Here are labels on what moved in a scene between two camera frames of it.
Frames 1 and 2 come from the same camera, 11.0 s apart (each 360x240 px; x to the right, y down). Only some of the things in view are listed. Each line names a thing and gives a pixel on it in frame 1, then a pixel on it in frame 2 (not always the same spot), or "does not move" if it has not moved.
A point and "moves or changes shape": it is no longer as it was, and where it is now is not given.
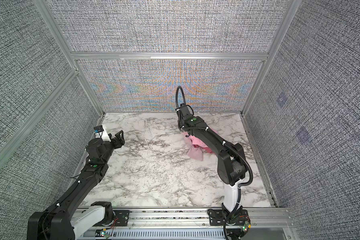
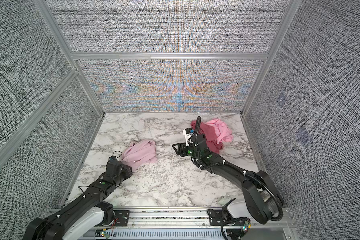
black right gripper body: (180, 124) → (190, 151)
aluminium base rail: (266, 223) does not move
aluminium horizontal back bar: (169, 56) does not move
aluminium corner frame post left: (47, 15) does not move
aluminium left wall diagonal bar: (3, 154) does not move
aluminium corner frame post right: (289, 12) does not move
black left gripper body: (109, 148) → (126, 172)
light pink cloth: (196, 148) moves or changes shape
